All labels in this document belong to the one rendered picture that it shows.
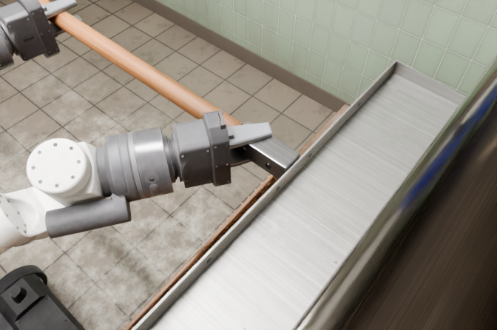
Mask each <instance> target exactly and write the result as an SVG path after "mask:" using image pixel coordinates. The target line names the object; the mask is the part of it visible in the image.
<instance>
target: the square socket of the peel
mask: <svg viewBox="0 0 497 330"><path fill-rule="evenodd" d="M247 124H252V123H251V122H249V121H247V122H245V123H244V124H241V125H247ZM233 149H234V150H236V151H237V152H239V153H240V154H241V155H243V156H245V157H246V158H248V159H249V160H250V161H252V162H254V163H255V164H256V165H258V166H260V167H261V168H263V169H264V170H265V171H267V172H268V173H270V174H271V175H273V176H274V177H275V178H277V179H279V178H280V177H281V176H282V175H283V174H284V173H285V172H286V171H287V170H288V169H289V168H290V167H291V166H292V165H293V164H294V163H295V162H296V161H297V160H298V159H299V158H300V154H299V153H298V152H297V151H295V150H294V149H292V148H291V147H289V146H287V145H286V144H284V143H283V142H281V141H279V140H277V139H276V138H275V137H273V136H272V137H271V138H267V139H264V140H261V141H257V142H254V143H251V144H246V145H244V146H241V147H237V148H233Z"/></svg>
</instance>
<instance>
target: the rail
mask: <svg viewBox="0 0 497 330"><path fill-rule="evenodd" d="M496 105H497V56H496V57H495V58H494V60H493V61H492V63H491V64H490V66H489V67H488V68H487V69H486V70H485V72H484V73H483V75H482V76H481V78H480V79H479V80H478V81H477V82H476V84H475V86H474V87H473V88H472V90H471V91H470V92H469V93H468V95H467V96H466V98H465V99H464V100H463V102H462V103H461V104H460V105H459V107H458V108H457V110H456V111H455V112H454V113H453V115H452V116H451V118H450V119H449V121H448V122H447V123H446V124H445V126H444V127H443V128H442V130H441V131H440V133H439V134H438V135H437V136H436V138H435V139H434V140H433V142H432V144H431V145H430V146H429V147H428V148H427V150H426V151H425V153H424V154H423V156H422V157H421V158H420V159H419V161H418V162H417V163H416V165H415V166H414V168H413V169H412V170H411V171H410V173H409V174H408V176H407V177H406V179H404V181H403V182H402V184H401V185H400V186H399V188H398V189H397V190H396V191H395V193H394V194H393V196H392V197H391V199H390V200H389V201H388V202H387V204H386V205H385V207H384V208H383V209H382V211H381V212H380V213H379V214H378V216H377V217H376V219H375V220H374V221H373V223H372V224H371V225H370V227H369V228H368V230H367V231H366V232H365V234H364V235H363V236H362V237H361V239H360V240H359V242H358V243H357V244H356V245H355V247H354V248H353V249H352V251H351V252H350V254H349V255H348V256H347V257H346V259H345V260H344V262H343V263H342V265H341V266H340V267H339V268H338V269H337V271H336V272H335V274H334V275H333V277H332V278H331V279H330V280H329V281H328V283H327V285H326V286H325V288H324V289H323V290H322V291H321V292H320V294H319V295H318V297H317V298H316V300H315V301H314V302H313V303H312V304H311V306H310V307H309V309H308V310H307V312H306V313H305V314H304V315H303V317H302V318H301V320H300V321H299V322H298V324H297V325H296V326H295V327H294V329H293V330H346V329H347V327H348V326H349V325H350V323H351V321H352V320H353V319H354V317H355V316H356V314H357V312H358V311H359V310H360V308H361V307H362V305H363V303H364V302H365V301H366V299H367V298H368V296H369V294H370V293H371V292H372V290H373V288H374V287H375V285H376V284H377V283H378V281H379V279H380V278H381V276H382V275H383V274H384V272H385V270H386V269H387V268H388V266H389V265H390V263H391V261H392V260H393V259H394V258H395V256H396V254H397V253H398V251H399V250H400V249H401V247H402V245H403V244H404V242H405V241H406V240H407V238H408V236H409V235H410V233H411V232H412V231H413V229H414V227H415V226H416V224H417V223H418V222H419V220H420V218H421V217H422V216H423V214H424V213H425V211H426V209H427V208H428V207H429V205H430V203H431V202H432V200H433V199H434V198H435V196H436V194H437V193H438V191H439V190H440V189H441V187H442V185H443V184H444V182H445V181H446V180H447V178H448V176H449V175H450V173H451V172H452V171H453V169H454V167H455V166H456V164H457V163H458V162H459V160H460V158H461V157H462V156H463V154H464V152H465V151H466V149H467V148H468V147H469V145H470V143H471V142H472V140H473V139H474V138H475V136H476V134H477V133H478V131H479V130H480V129H481V127H482V125H483V124H484V122H485V121H486V120H487V118H488V117H489V115H490V113H491V112H492V111H493V109H494V108H495V106H496Z"/></svg>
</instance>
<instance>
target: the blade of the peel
mask: <svg viewBox="0 0 497 330"><path fill-rule="evenodd" d="M464 97H465V96H464V95H462V94H461V93H459V92H456V91H455V90H452V89H451V88H449V87H447V86H445V85H443V84H442V83H440V82H438V81H436V80H434V79H433V78H431V77H429V76H427V75H425V74H424V73H421V72H419V71H418V70H415V69H414V68H412V67H410V66H408V65H406V64H405V63H403V62H401V61H399V60H397V59H396V60H395V61H394V62H393V63H392V64H391V65H390V66H389V67H388V68H387V69H386V70H385V71H384V72H383V73H382V74H381V75H380V76H379V77H378V78H377V79H376V80H375V81H374V82H373V83H372V85H370V86H369V88H367V89H366V91H364V92H363V94H361V96H360V97H358V99H357V100H355V102H353V103H352V105H350V106H349V108H347V109H346V111H344V113H343V114H341V116H340V117H339V118H338V119H337V120H336V121H335V122H334V123H333V124H332V125H331V126H330V127H329V128H328V129H327V130H326V131H325V132H324V133H323V134H322V135H321V136H320V137H319V138H318V139H317V140H316V141H315V142H314V143H313V144H312V145H311V146H310V147H309V148H308V149H307V150H306V152H305V153H304V154H303V155H302V156H301V157H300V158H299V159H298V160H297V161H296V162H295V163H294V164H293V165H292V166H291V167H290V168H289V169H288V170H287V171H286V172H285V173H284V174H283V175H282V176H281V177H280V178H279V179H278V180H277V181H276V182H275V183H274V184H273V186H272V187H271V188H270V189H269V190H268V191H267V192H266V193H265V194H264V195H263V196H262V197H261V198H260V199H259V200H258V201H257V202H256V203H255V204H254V205H253V206H252V207H251V208H250V209H249V210H248V211H247V212H246V213H245V214H244V215H243V216H242V217H241V218H240V219H239V221H238V222H236V224H235V225H233V227H232V228H230V230H229V231H227V233H225V235H224V236H222V238H221V239H219V241H218V242H216V244H215V245H213V247H212V248H210V250H209V251H208V252H207V253H206V254H205V255H204V256H203V257H202V258H201V259H200V260H199V261H198V262H197V263H196V264H195V265H194V266H193V267H192V268H191V269H190V270H189V271H188V272H187V273H186V274H185V275H184V276H183V277H182V278H181V279H180V280H179V281H178V282H177V283H176V284H175V285H174V287H173V288H172V289H171V290H170V291H169V292H168V293H167V294H166V295H165V296H164V297H163V298H162V299H161V300H160V301H159V302H158V303H157V304H156V305H155V306H154V307H153V308H152V309H151V310H150V311H149V312H148V313H147V314H146V315H145V316H144V317H143V318H142V319H141V321H140V322H139V323H138V324H137V325H136V326H135V327H134V328H133V329H132V330H292V328H293V327H294V325H295V324H296V323H297V321H298V320H299V319H300V318H301V316H302V315H303V313H304V312H305V310H306V309H307V308H308V307H309V306H310V304H311V303H312V301H313V300H314V298H315V297H316V296H317V295H318V294H319V292H320V290H321V289H322V288H323V286H324V285H325V284H326V283H327V281H328V280H329V278H330V277H331V275H332V274H333V273H334V272H335V271H336V269H337V268H338V266H339V265H340V264H341V262H342V261H343V260H344V259H345V257H346V256H347V254H348V253H349V252H350V251H351V249H352V248H353V246H354V245H355V243H356V242H357V241H358V240H359V238H360V237H361V236H362V234H363V233H364V231H365V230H366V229H367V228H368V226H369V225H370V224H371V222H372V221H373V219H374V218H375V217H376V216H377V214H378V213H379V211H380V210H381V209H382V207H383V206H384V205H385V203H386V202H387V201H388V199H389V198H390V196H391V195H392V194H393V193H394V191H395V190H396V188H397V187H398V186H399V185H400V183H401V182H402V181H403V179H404V178H405V176H406V175H407V174H408V173H409V171H410V170H411V169H412V167H413V166H414V164H415V163H416V162H417V161H418V159H419V158H420V156H421V155H422V153H423V152H424V151H425V150H426V149H427V147H428V146H429V144H430V143H431V141H432V140H433V139H434V138H435V137H436V135H437V134H438V132H439V131H440V129H441V128H442V127H443V126H444V124H445V123H446V122H447V120H448V119H449V117H450V116H451V115H452V114H453V112H454V111H455V109H456V108H457V106H458V105H459V104H460V103H461V102H462V100H463V99H464Z"/></svg>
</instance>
